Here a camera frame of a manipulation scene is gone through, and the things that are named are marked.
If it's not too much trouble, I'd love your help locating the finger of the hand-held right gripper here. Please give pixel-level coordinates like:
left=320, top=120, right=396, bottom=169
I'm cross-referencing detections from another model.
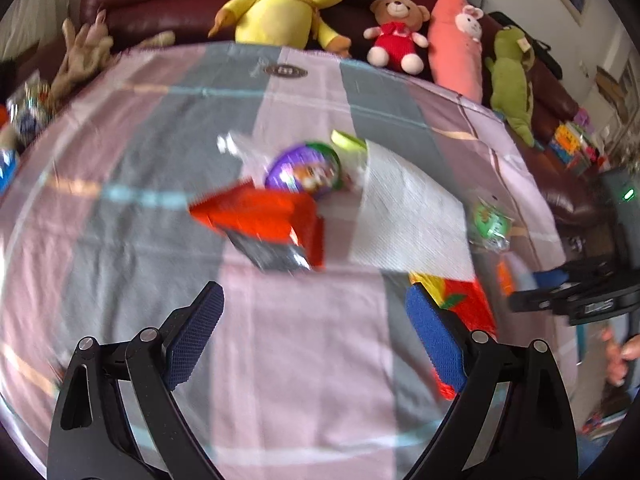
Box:
left=507, top=287, right=573, bottom=315
left=532, top=259, right=618, bottom=291

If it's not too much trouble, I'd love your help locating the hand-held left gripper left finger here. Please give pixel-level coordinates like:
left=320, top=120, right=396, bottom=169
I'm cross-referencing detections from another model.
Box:
left=47, top=281, right=226, bottom=480

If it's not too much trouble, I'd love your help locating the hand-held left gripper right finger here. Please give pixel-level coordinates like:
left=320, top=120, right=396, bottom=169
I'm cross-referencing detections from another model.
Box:
left=400, top=285, right=580, bottom=480

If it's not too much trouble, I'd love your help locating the large red foil snack bag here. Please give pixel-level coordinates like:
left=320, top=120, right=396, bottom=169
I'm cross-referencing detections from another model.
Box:
left=410, top=272, right=498, bottom=401

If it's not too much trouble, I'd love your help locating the green ball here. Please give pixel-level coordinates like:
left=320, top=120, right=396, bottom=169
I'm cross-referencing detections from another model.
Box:
left=467, top=195, right=513, bottom=253

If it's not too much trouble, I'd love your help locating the white paper towel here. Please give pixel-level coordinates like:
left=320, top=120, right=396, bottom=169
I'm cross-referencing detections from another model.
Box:
left=347, top=140, right=476, bottom=282

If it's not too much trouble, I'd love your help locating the orange snack wrapper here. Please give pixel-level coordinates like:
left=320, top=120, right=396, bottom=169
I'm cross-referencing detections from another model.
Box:
left=189, top=182, right=326, bottom=273

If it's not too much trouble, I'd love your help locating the clear plastic bag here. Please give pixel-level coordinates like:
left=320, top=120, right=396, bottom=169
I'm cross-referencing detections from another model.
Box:
left=216, top=132, right=273, bottom=186

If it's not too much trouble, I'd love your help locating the purple round candy pack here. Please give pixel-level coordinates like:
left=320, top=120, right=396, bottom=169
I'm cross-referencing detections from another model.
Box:
left=264, top=141, right=346, bottom=198

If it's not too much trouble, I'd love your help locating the yellow-green plastic lid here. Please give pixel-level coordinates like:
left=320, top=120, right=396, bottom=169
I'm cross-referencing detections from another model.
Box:
left=330, top=130, right=368, bottom=153

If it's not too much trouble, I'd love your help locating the person's right hand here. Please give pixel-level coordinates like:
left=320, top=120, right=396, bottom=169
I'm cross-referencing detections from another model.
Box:
left=602, top=327, right=640, bottom=387

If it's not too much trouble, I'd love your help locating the colourful toy box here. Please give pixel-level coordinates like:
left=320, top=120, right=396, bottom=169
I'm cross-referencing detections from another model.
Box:
left=547, top=120, right=606, bottom=171

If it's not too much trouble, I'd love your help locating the plaid pink grey tablecloth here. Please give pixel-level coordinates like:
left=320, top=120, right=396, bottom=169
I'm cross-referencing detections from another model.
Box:
left=0, top=42, right=576, bottom=480

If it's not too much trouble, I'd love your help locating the green dinosaur plush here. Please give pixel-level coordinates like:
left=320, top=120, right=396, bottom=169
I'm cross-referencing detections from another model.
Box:
left=484, top=26, right=536, bottom=148

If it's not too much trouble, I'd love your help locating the black bag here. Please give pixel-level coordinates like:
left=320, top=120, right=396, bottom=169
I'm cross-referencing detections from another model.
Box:
left=487, top=10, right=563, bottom=81

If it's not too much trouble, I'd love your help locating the pink carrot rabbit plush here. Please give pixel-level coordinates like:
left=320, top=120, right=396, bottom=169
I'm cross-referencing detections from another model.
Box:
left=427, top=0, right=485, bottom=106

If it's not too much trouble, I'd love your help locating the blue plastic item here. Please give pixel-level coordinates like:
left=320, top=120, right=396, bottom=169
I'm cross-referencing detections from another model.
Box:
left=0, top=147, right=21, bottom=196

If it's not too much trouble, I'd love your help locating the wrapped candy bag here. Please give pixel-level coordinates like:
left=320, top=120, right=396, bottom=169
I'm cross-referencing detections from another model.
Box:
left=7, top=80, right=56, bottom=136

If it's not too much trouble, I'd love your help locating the brown teddy bear red outfit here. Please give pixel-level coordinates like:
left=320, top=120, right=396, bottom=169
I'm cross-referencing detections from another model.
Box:
left=363, top=0, right=431, bottom=73

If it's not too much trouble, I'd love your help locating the beige long-eared plush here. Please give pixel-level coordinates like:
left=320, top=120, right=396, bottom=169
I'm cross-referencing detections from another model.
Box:
left=50, top=10, right=176, bottom=96

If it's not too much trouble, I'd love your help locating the yellow chick plush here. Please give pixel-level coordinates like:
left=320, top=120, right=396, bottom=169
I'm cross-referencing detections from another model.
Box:
left=209, top=0, right=356, bottom=58

